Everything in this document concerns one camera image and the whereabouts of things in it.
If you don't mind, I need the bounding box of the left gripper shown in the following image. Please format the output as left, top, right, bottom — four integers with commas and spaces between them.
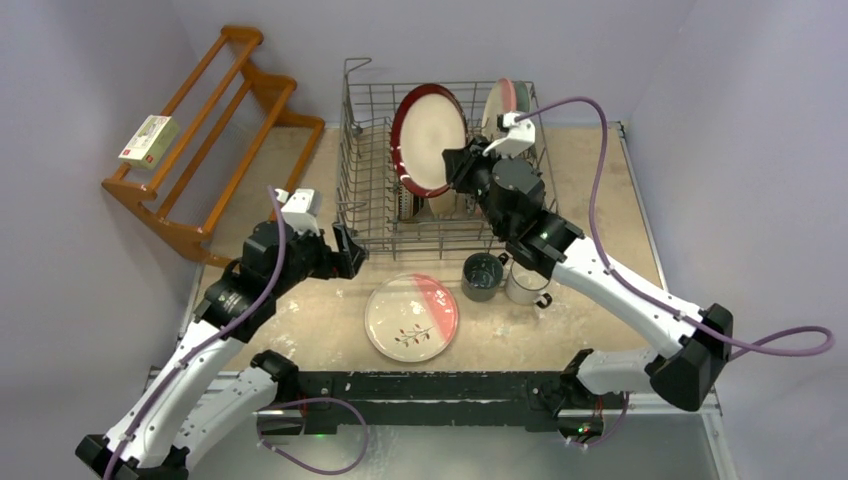
270, 220, 366, 298

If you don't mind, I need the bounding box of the red rimmed cream plate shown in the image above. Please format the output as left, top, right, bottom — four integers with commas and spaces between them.
390, 83, 468, 198

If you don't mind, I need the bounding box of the dark green mug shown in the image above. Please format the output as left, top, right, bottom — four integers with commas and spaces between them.
461, 252, 510, 302

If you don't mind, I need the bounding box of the white ribbed mug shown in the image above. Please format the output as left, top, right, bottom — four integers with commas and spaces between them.
505, 261, 553, 309

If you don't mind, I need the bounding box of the white bowl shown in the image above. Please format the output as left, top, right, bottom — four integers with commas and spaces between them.
428, 190, 457, 218

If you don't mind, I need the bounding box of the teal floral plate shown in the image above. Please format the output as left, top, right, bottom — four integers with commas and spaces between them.
513, 80, 531, 113

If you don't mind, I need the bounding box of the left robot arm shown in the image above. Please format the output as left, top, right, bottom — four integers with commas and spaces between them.
75, 221, 368, 479

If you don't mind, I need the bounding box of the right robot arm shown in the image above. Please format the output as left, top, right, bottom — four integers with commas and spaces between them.
442, 139, 733, 412

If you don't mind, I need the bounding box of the wooden shelf rack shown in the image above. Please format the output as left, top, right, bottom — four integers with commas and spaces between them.
101, 25, 326, 267

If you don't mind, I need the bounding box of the small cardboard box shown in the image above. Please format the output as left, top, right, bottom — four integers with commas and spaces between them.
118, 115, 179, 170

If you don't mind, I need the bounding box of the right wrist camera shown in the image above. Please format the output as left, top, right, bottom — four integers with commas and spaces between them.
483, 111, 536, 158

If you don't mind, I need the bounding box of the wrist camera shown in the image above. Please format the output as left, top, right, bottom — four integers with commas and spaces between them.
275, 188, 323, 235
483, 111, 536, 158

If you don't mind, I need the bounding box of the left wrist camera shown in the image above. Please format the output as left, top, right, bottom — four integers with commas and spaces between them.
275, 188, 323, 235

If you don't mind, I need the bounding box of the grey wire dish rack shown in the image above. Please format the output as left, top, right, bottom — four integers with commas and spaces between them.
334, 57, 563, 261

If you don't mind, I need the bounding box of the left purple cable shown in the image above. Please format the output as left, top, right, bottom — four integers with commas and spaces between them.
100, 185, 289, 480

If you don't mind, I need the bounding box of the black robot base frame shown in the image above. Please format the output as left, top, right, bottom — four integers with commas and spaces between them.
250, 350, 624, 435

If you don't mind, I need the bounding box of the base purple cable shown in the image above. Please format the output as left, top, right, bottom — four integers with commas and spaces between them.
256, 397, 368, 477

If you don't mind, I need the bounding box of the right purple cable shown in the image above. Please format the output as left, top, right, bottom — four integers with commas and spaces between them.
516, 96, 836, 359

